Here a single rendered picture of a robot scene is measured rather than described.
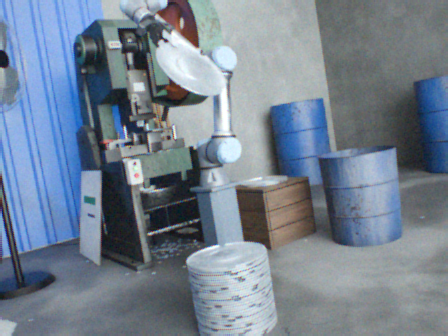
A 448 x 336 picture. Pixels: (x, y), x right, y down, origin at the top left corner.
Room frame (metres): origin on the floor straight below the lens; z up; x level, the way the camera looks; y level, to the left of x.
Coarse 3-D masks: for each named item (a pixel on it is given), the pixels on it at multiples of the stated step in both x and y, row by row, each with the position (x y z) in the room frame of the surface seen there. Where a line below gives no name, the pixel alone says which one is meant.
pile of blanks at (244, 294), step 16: (192, 272) 1.42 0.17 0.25; (208, 272) 1.37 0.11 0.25; (224, 272) 1.37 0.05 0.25; (240, 272) 1.35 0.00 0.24; (256, 272) 1.38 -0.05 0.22; (192, 288) 1.45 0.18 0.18; (208, 288) 1.37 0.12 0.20; (224, 288) 1.36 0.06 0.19; (240, 288) 1.35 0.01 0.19; (256, 288) 1.38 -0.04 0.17; (208, 304) 1.38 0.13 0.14; (224, 304) 1.35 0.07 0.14; (240, 304) 1.35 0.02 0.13; (256, 304) 1.37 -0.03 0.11; (272, 304) 1.43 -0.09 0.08; (208, 320) 1.38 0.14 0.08; (224, 320) 1.36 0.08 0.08; (240, 320) 1.35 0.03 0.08; (256, 320) 1.38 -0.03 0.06; (272, 320) 1.41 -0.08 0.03
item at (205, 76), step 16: (176, 48) 1.67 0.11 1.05; (192, 48) 1.73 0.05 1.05; (160, 64) 1.53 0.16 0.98; (176, 64) 1.58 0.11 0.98; (192, 64) 1.63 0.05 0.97; (208, 64) 1.71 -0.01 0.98; (176, 80) 1.51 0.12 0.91; (192, 80) 1.57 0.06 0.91; (208, 80) 1.62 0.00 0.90; (224, 80) 1.68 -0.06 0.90
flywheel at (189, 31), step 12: (168, 0) 2.91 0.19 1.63; (180, 0) 2.80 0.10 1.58; (156, 12) 3.07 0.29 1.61; (168, 12) 3.00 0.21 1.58; (180, 12) 2.88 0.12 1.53; (192, 12) 2.71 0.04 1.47; (192, 24) 2.72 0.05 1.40; (192, 36) 2.80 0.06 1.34; (168, 96) 3.09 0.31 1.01; (180, 96) 2.95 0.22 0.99
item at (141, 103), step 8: (128, 72) 2.68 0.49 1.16; (136, 72) 2.71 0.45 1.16; (144, 72) 2.74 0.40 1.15; (136, 80) 2.70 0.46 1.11; (144, 80) 2.74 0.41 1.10; (136, 88) 2.70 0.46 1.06; (144, 88) 2.73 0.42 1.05; (136, 96) 2.68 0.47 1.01; (144, 96) 2.72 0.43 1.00; (128, 104) 2.70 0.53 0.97; (136, 104) 2.66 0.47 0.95; (144, 104) 2.69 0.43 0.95; (128, 112) 2.71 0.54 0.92; (136, 112) 2.68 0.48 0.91; (144, 112) 2.68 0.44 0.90; (152, 112) 2.75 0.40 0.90
